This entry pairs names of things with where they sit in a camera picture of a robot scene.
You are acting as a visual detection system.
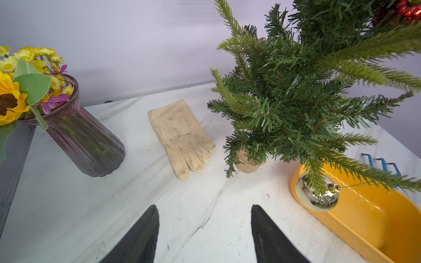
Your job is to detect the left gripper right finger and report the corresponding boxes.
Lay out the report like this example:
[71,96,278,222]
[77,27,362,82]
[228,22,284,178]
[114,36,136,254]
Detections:
[251,204,309,263]

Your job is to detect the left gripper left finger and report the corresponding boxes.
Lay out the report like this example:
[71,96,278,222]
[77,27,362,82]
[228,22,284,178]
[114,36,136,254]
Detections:
[101,205,160,263]

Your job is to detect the silver ornament ball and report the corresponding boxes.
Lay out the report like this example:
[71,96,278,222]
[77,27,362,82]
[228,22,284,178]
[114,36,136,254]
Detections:
[294,172,342,212]

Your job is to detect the red faceted ornament ball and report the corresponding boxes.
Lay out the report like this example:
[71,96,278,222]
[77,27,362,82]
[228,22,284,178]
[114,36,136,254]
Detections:
[371,0,421,27]

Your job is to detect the small green christmas tree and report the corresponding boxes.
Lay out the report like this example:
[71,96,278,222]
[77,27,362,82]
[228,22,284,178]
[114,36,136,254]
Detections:
[207,1,421,194]

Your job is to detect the beige cloth on table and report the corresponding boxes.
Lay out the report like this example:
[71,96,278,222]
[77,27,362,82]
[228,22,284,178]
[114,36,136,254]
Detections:
[148,100,216,180]

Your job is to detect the dark glass vase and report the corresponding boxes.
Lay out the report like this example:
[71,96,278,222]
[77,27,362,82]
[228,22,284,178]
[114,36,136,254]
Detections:
[18,73,126,178]

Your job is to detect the yellow plastic tray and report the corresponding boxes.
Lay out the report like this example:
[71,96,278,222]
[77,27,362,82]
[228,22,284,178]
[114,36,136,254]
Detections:
[310,164,421,263]

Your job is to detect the blue yellow toy rake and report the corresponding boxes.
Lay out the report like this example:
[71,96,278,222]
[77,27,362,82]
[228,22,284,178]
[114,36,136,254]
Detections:
[361,153,402,178]

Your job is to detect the sunflower bouquet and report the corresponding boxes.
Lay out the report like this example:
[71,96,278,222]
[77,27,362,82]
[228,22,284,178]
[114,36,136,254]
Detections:
[1,46,77,161]

